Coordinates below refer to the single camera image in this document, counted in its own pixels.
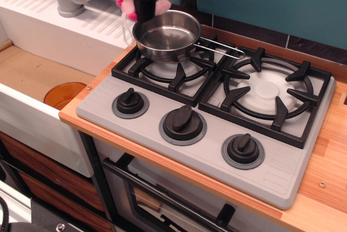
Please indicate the pink stuffed pig toy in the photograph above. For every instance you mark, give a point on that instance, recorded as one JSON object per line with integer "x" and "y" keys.
{"x": 129, "y": 13}

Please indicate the black oven door handle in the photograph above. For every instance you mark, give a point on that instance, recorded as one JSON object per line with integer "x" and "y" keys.
{"x": 120, "y": 168}

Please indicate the black middle stove knob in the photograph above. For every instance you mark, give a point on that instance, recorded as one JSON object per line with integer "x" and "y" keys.
{"x": 183, "y": 126}

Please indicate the wooden drawer fronts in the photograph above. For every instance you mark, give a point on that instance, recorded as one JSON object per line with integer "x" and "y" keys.
{"x": 69, "y": 193}

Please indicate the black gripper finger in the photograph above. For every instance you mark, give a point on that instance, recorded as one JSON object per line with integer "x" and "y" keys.
{"x": 145, "y": 4}

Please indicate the toy oven door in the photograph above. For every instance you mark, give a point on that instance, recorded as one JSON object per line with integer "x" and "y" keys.
{"x": 151, "y": 214}

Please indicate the black burner grate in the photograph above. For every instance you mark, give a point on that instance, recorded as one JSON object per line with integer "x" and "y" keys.
{"x": 185, "y": 81}
{"x": 278, "y": 98}

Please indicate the black left stove knob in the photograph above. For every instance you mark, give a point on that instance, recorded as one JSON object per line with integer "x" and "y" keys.
{"x": 130, "y": 104}

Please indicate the orange plastic bowl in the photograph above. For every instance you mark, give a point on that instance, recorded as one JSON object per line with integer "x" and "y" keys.
{"x": 59, "y": 96}

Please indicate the black right stove knob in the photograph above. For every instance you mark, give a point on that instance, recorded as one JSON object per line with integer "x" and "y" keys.
{"x": 243, "y": 152}

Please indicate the grey toy stove top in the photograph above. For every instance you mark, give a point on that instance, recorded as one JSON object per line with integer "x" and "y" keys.
{"x": 275, "y": 181}

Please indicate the black right burner grate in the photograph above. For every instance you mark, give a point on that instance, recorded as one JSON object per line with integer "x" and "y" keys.
{"x": 278, "y": 98}

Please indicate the stainless steel pan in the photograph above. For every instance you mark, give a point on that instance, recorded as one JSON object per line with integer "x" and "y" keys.
{"x": 172, "y": 37}

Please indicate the black left burner grate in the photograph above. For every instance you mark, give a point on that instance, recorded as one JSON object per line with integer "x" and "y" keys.
{"x": 185, "y": 81}

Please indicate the black stove knob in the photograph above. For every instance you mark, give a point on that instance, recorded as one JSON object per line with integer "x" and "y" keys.
{"x": 183, "y": 126}
{"x": 243, "y": 152}
{"x": 130, "y": 104}

